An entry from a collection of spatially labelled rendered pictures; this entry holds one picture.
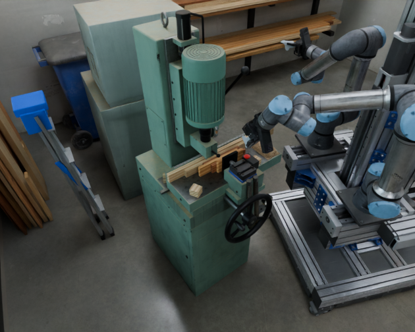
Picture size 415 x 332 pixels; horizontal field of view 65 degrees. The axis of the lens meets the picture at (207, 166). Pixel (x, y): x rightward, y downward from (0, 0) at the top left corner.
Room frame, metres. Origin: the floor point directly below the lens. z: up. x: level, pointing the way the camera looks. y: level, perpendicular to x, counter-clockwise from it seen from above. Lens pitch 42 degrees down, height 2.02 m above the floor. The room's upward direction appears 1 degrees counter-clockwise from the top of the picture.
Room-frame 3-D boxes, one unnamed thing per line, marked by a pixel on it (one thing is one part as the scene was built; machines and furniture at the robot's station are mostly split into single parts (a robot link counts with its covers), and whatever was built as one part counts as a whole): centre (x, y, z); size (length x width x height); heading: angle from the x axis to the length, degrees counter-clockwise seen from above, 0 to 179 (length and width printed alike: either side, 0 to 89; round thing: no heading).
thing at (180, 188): (1.20, -0.12, 0.87); 0.61 x 0.30 x 0.06; 126
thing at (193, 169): (1.34, -0.13, 0.92); 0.60 x 0.02 x 0.04; 126
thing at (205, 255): (1.33, 0.08, 0.36); 0.58 x 0.45 x 0.71; 36
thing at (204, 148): (1.25, 0.02, 1.03); 0.14 x 0.07 x 0.09; 36
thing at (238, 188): (1.13, -0.17, 0.92); 0.15 x 0.13 x 0.09; 126
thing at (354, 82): (1.58, -0.80, 1.19); 0.15 x 0.12 x 0.55; 116
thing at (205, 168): (1.24, -0.06, 0.93); 0.24 x 0.01 x 0.06; 126
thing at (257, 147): (1.36, -0.31, 0.92); 0.14 x 0.09 x 0.04; 36
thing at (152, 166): (1.34, 0.08, 0.76); 0.57 x 0.45 x 0.09; 36
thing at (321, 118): (1.53, -0.68, 0.98); 0.13 x 0.12 x 0.14; 116
